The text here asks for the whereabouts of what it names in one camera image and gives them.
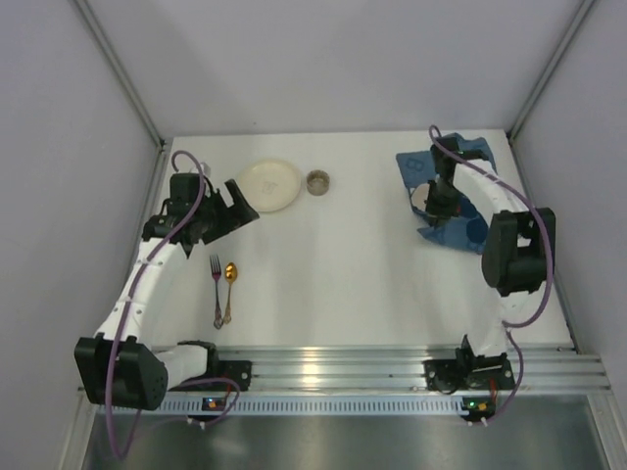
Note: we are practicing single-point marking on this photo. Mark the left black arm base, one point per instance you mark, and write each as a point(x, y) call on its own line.
point(239, 371)

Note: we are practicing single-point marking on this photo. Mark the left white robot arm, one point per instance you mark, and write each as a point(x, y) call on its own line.
point(117, 365)

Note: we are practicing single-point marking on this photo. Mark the perforated grey cable tray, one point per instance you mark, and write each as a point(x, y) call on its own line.
point(328, 406)

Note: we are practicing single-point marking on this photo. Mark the gold spoon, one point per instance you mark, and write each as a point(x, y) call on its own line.
point(230, 276)

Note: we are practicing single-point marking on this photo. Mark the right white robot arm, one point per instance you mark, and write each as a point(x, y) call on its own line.
point(517, 261)

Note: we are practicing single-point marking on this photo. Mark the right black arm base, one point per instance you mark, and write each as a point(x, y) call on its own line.
point(468, 371)

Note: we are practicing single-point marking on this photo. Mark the aluminium frame post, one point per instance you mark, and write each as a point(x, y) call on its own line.
point(584, 9)
point(116, 67)

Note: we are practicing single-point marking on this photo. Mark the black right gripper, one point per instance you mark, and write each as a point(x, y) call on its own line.
point(440, 209)

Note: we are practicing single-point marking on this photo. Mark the right aluminium frame post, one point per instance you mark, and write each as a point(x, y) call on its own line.
point(584, 9)

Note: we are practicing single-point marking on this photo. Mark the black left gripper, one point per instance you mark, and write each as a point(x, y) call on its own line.
point(223, 213)

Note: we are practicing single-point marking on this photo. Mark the cream round plate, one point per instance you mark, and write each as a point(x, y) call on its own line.
point(270, 185)

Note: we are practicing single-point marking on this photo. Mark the blue bear print cloth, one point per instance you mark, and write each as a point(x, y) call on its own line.
point(467, 232)

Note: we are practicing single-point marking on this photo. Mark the aluminium mounting rail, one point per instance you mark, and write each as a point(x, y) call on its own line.
point(401, 369)

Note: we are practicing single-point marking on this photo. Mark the left aluminium frame post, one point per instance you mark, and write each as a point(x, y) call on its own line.
point(116, 67)

